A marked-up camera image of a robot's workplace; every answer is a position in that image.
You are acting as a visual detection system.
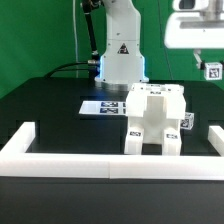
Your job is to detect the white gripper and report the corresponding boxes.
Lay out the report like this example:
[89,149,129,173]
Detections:
[164,0,224,70]

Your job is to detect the white tagged cube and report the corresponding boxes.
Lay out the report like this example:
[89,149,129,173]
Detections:
[181,112,194,130]
[204,62,223,81]

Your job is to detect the white chair seat part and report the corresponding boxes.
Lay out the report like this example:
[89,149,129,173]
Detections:
[126,96,183,145]

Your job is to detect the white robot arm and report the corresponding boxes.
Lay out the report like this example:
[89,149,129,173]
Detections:
[95,0,224,90]

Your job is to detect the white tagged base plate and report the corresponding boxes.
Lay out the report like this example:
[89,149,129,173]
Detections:
[79,101,126,115]

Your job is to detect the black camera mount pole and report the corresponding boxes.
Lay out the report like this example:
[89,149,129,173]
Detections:
[81,0,100,60]

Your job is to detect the thin white cable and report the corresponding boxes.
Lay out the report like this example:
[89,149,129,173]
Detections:
[72,0,80,79]

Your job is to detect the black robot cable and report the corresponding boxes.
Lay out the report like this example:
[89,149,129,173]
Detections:
[44,61,100,79]

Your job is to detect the white U-shaped fence frame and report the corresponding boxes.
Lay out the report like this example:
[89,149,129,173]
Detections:
[0,122,224,180]

